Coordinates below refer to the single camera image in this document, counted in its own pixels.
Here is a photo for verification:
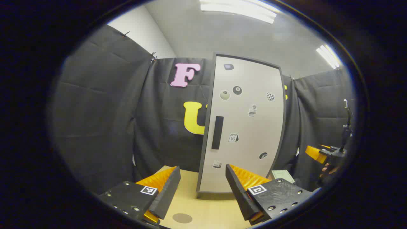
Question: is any light grey cabinet door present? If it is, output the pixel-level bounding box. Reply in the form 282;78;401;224
200;56;284;193

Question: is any grey cabinet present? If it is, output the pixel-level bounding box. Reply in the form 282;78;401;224
196;52;286;199

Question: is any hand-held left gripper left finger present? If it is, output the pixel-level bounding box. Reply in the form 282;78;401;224
97;166;182;227

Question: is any black cabinet door handle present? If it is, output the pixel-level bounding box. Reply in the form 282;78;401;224
211;116;224;150

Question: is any black backdrop cloth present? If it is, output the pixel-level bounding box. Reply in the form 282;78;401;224
51;25;355;194

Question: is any long ceiling light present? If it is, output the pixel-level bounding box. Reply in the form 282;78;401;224
200;0;280;24
316;45;341;70

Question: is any light green box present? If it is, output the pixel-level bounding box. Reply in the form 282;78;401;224
271;170;295;184

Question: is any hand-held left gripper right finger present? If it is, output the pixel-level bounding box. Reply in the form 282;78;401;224
225;164;314;226

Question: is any round brown coaster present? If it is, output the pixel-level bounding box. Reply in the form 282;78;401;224
172;213;193;224

